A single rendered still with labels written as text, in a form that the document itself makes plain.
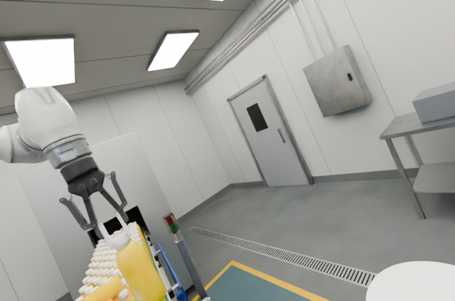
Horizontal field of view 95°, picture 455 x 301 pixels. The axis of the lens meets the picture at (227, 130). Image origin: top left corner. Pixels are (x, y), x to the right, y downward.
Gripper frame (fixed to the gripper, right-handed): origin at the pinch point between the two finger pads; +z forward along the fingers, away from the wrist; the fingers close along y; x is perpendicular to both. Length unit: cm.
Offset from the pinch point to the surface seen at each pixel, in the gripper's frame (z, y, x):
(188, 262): 49, 16, 62
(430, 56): 33, 317, 16
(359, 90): 36, 285, 79
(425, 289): 45, 49, -37
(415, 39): 9, 318, 22
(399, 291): 45, 46, -33
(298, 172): 143, 270, 237
